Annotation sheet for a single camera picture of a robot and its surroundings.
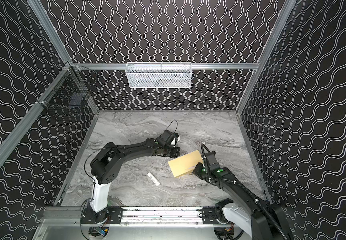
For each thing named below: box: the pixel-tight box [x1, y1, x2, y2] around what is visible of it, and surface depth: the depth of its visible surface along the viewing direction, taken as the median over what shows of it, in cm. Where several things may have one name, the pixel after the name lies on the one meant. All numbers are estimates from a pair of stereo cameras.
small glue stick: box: [147, 172, 160, 186], surface depth 87 cm
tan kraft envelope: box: [167, 150, 204, 178], surface depth 94 cm
